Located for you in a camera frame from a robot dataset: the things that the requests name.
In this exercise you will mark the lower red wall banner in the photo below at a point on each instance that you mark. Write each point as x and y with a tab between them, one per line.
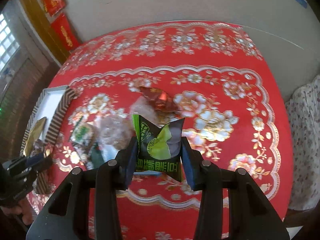
63	29

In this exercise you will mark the clear bag of dates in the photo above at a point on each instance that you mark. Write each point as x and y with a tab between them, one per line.
143	108

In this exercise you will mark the green white snack packet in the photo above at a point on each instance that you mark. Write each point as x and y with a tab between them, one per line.
83	136

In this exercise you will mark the clear plastic snack bag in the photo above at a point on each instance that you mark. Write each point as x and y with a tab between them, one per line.
114	134

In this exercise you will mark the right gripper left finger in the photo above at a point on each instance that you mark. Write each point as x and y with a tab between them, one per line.
65	214

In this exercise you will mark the person left hand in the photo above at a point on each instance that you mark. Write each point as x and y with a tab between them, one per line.
22	208

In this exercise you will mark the white blue snack packet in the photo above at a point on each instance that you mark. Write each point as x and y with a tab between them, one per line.
148	173

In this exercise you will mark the striped white tray box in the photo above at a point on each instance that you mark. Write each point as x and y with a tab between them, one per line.
52	105

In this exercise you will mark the gold snack packet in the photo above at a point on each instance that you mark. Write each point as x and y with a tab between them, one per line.
33	135

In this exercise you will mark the brown louvered door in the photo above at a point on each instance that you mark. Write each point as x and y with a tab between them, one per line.
17	104

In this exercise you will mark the dark green pouch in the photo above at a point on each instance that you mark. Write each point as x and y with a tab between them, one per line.
96	156

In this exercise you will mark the red floral tablecloth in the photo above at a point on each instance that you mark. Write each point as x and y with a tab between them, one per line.
236	151

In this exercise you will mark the red foil snack packet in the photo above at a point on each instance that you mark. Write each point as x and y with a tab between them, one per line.
159	99

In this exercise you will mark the window with panes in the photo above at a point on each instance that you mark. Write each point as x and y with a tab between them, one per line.
8	42

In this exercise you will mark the green black snack packet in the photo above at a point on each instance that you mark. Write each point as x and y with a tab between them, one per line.
159	148

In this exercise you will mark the floral covered sofa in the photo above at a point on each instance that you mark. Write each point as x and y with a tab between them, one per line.
303	114

